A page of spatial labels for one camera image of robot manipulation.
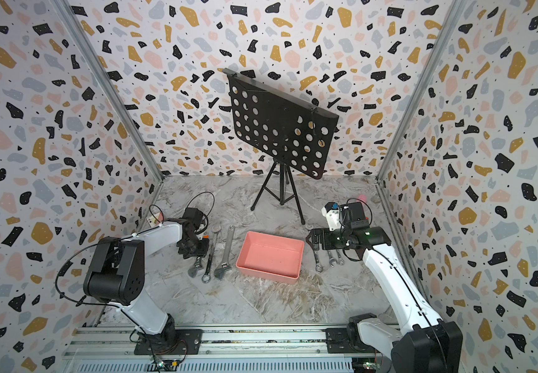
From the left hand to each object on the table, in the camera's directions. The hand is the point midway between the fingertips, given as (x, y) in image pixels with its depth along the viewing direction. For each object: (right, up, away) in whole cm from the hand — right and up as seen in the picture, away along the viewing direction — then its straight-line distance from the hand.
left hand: (203, 252), depth 94 cm
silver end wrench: (+52, -2, -1) cm, 52 cm away
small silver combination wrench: (+55, -3, -2) cm, 55 cm away
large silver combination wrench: (+46, -5, -4) cm, 47 cm away
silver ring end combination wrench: (+3, -8, -6) cm, 11 cm away
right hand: (+45, +8, -15) cm, 48 cm away
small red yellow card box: (-23, +13, +10) cm, 29 cm away
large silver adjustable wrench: (+10, -5, -4) cm, 12 cm away
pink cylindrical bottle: (+71, +22, +17) cm, 76 cm away
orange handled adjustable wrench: (-3, -6, -5) cm, 8 cm away
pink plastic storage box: (+28, -2, -2) cm, 28 cm away
